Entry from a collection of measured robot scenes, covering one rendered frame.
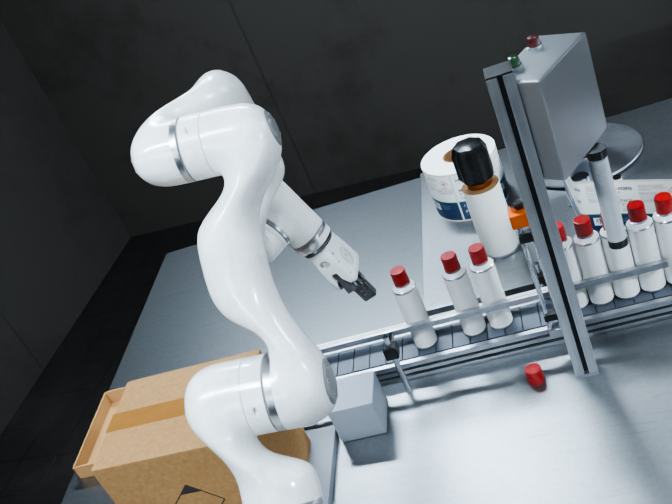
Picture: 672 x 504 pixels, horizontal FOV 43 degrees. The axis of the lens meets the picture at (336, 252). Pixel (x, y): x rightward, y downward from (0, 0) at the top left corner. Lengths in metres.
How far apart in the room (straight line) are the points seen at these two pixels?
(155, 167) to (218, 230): 0.13
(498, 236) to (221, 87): 0.88
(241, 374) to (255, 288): 0.13
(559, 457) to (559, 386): 0.18
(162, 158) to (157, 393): 0.59
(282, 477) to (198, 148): 0.49
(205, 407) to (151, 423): 0.38
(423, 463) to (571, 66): 0.79
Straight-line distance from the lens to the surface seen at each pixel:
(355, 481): 1.75
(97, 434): 2.26
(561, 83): 1.46
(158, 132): 1.30
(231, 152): 1.26
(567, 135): 1.48
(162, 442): 1.61
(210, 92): 1.38
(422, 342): 1.87
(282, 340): 1.25
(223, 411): 1.29
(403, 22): 4.20
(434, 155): 2.30
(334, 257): 1.73
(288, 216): 1.69
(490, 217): 2.00
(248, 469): 1.28
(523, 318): 1.87
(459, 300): 1.80
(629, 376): 1.76
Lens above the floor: 2.04
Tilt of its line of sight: 30 degrees down
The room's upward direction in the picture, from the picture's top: 24 degrees counter-clockwise
